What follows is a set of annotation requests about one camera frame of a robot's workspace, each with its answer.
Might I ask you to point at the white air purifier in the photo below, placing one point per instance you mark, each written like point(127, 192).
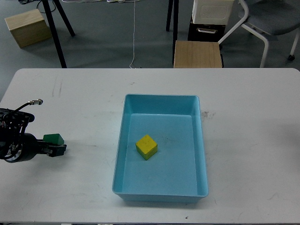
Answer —
point(211, 12)

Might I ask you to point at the grey white chair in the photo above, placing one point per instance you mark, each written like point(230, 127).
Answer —
point(268, 17)

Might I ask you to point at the black table legs left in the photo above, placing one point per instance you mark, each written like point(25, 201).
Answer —
point(53, 30)

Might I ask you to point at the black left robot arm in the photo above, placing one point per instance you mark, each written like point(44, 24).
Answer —
point(16, 145)

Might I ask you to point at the light wooden box left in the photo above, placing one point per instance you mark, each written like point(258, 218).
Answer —
point(28, 28)

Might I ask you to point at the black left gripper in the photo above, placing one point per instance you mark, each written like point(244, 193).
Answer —
point(31, 146)

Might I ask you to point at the light blue plastic bin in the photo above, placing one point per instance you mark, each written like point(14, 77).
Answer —
point(177, 172)

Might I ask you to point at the yellow wooden cube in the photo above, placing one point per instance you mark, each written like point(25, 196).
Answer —
point(146, 147)

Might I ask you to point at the green wooden cube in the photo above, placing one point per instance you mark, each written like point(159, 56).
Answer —
point(53, 138)

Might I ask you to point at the black drawer cabinet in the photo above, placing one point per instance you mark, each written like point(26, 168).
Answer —
point(205, 32)

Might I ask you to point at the wooden stool centre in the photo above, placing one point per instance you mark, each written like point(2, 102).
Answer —
point(195, 54)

